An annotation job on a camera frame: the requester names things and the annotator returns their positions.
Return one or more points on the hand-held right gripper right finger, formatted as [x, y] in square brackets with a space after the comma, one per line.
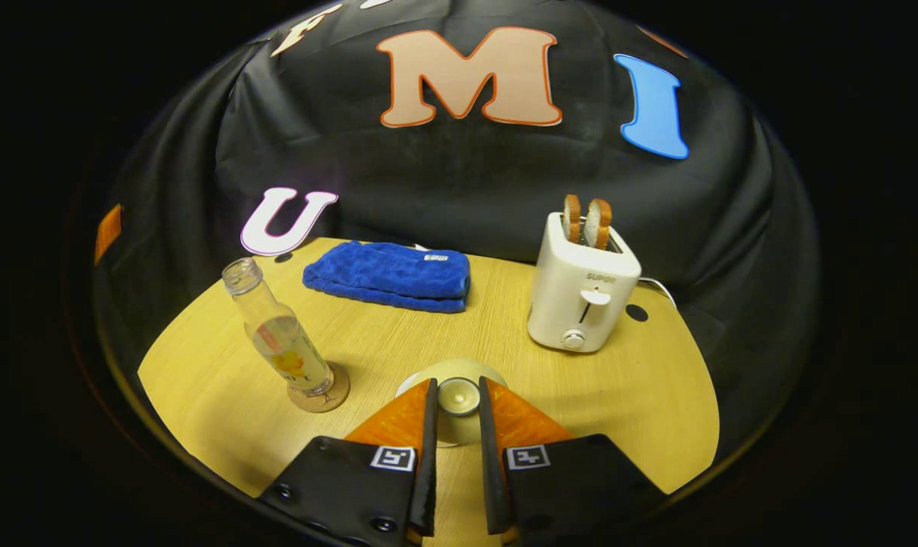
[491, 456]

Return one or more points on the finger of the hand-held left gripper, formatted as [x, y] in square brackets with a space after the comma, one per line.
[108, 232]

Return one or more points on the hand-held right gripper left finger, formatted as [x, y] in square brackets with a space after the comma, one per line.
[427, 456]

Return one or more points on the white teacup lid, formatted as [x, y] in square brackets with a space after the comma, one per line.
[459, 396]

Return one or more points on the cork coaster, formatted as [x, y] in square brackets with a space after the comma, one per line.
[331, 401]

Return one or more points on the clear water bottle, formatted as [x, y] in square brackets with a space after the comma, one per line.
[276, 334]

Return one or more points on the blue folded towel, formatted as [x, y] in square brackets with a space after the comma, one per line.
[383, 273]

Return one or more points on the white toaster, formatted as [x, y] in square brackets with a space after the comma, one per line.
[573, 281]

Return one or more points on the black backdrop cloth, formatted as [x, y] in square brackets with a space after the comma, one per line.
[459, 190]

